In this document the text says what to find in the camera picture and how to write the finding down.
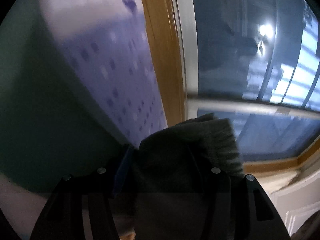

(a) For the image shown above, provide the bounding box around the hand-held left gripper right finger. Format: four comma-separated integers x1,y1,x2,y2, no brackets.
186,142,291,240

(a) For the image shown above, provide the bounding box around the sliding glass window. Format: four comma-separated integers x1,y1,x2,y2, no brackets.
171,0,320,163

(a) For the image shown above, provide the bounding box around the white panelled cabinet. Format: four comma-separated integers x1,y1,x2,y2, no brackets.
269,170,320,237

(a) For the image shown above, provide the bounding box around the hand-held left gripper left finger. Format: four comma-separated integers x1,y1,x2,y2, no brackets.
30,144,137,240

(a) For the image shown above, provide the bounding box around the cream and pink curtain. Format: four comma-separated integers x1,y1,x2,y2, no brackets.
260,166,304,193

